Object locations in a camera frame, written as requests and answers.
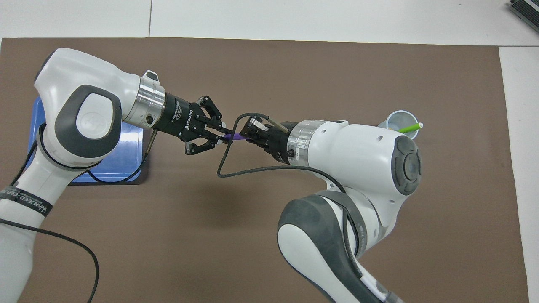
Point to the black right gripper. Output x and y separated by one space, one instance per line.
276 145

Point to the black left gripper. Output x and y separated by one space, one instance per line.
179 118

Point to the purple pen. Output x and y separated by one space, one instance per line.
236 137

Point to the green pen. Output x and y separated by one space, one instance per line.
409 128

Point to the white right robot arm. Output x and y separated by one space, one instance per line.
353 168

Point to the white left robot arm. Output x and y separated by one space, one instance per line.
84 122

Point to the blue plastic tray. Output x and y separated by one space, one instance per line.
122 160

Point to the brown table mat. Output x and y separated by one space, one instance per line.
210 235

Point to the translucent plastic cup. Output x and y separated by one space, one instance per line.
400 120

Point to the grey ribbed device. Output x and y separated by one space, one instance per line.
528 10

